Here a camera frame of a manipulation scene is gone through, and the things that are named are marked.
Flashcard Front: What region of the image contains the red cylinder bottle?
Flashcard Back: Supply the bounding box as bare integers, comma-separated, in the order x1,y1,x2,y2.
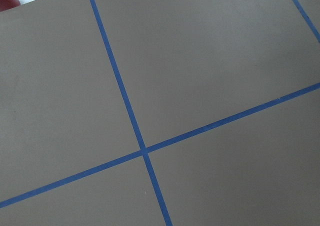
0,0,21,12

